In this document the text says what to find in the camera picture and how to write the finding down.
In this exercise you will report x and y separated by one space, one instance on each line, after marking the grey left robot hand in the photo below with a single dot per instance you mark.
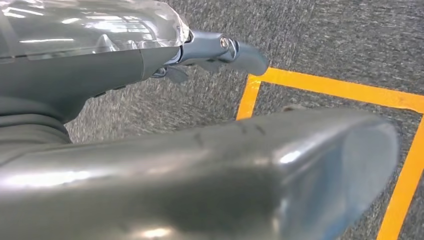
198 182

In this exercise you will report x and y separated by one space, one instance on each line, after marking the yellow floor tape square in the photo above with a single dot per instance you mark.
331 86

